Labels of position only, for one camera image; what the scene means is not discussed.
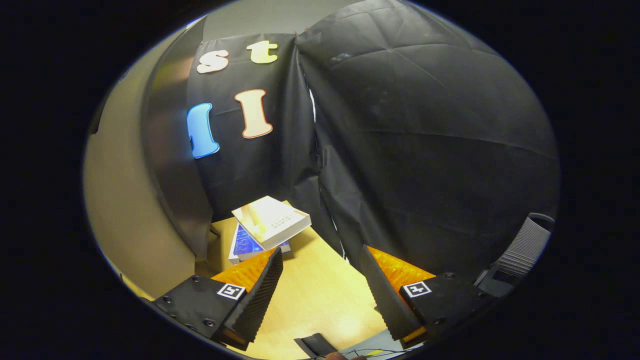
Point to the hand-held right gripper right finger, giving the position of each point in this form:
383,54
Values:
385,300

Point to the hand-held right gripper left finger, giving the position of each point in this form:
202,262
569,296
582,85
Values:
260,300

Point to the grey shoe cabinet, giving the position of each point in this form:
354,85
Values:
175,150

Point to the blue cover book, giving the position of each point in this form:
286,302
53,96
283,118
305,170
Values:
245,247

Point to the small black block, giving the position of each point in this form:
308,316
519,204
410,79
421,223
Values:
315,345

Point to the cream cover book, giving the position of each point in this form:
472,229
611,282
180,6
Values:
272,220

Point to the grey ribbed chair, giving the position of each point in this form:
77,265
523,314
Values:
525,245

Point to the black backdrop cloth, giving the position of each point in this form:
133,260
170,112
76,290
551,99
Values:
425,150

